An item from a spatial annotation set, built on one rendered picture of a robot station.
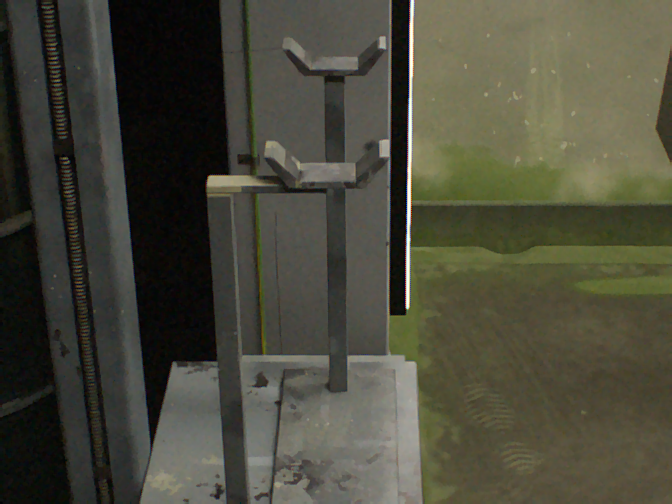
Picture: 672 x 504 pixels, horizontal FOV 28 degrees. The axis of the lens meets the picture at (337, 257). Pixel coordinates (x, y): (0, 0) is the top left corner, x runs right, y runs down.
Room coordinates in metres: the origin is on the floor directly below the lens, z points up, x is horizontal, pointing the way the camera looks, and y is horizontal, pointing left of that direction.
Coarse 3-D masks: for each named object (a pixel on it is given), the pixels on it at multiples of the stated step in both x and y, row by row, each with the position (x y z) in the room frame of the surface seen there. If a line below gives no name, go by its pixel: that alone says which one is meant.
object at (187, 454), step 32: (192, 384) 1.00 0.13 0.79; (256, 384) 1.00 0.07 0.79; (416, 384) 1.00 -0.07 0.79; (160, 416) 0.96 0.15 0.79; (192, 416) 0.95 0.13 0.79; (256, 416) 0.95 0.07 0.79; (416, 416) 0.95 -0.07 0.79; (160, 448) 0.91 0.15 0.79; (192, 448) 0.91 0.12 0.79; (256, 448) 0.91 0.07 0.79; (416, 448) 0.90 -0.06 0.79; (160, 480) 0.87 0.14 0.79; (192, 480) 0.86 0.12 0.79; (224, 480) 0.86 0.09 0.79; (256, 480) 0.86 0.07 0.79; (416, 480) 0.86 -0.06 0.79
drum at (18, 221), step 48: (0, 48) 1.73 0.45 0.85; (0, 96) 1.73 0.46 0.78; (0, 144) 1.72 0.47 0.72; (0, 192) 1.71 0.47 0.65; (0, 240) 1.70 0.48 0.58; (0, 288) 1.69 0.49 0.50; (0, 336) 1.69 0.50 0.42; (48, 336) 1.75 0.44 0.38; (0, 384) 1.68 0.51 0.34; (48, 384) 1.73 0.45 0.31; (0, 432) 1.67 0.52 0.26; (48, 432) 1.73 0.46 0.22; (0, 480) 1.67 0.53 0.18; (48, 480) 1.72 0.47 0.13
